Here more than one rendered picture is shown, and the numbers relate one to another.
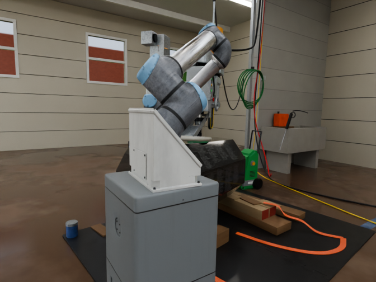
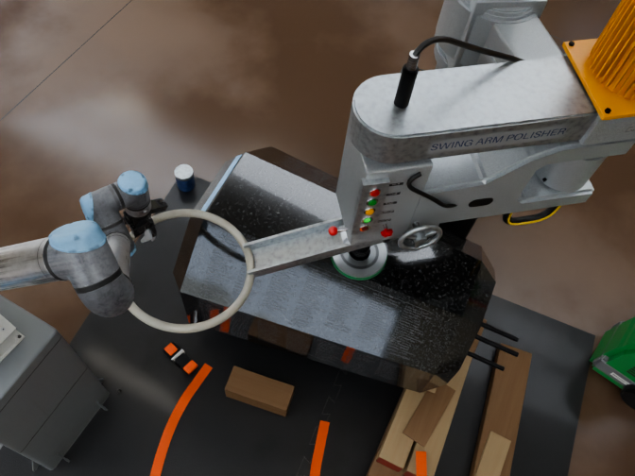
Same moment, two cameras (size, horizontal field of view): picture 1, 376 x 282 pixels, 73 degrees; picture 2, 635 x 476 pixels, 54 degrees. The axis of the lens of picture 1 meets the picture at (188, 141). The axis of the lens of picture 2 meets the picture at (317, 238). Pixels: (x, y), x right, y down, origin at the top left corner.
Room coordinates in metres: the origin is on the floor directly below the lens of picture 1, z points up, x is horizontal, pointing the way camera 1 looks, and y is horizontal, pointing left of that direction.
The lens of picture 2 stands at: (1.75, -0.96, 2.97)
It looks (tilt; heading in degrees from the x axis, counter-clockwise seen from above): 61 degrees down; 56
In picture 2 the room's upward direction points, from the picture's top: 9 degrees clockwise
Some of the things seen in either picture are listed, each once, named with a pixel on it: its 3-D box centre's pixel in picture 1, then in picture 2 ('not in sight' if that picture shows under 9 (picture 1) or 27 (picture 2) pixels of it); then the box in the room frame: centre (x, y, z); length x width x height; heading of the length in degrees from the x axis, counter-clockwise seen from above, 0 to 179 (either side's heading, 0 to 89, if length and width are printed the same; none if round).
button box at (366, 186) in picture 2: (210, 84); (368, 207); (2.43, -0.19, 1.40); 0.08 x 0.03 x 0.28; 165
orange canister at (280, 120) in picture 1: (282, 119); not in sight; (5.23, -1.94, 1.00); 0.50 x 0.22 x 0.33; 124
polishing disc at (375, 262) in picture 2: not in sight; (359, 252); (2.53, -0.10, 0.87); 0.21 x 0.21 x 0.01
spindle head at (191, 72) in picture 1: (201, 91); (403, 178); (2.60, -0.12, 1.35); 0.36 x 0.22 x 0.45; 165
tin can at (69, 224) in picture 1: (71, 228); (184, 178); (2.16, 1.03, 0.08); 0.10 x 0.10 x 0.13
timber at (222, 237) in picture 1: (212, 238); (260, 391); (2.05, -0.23, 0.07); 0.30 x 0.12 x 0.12; 135
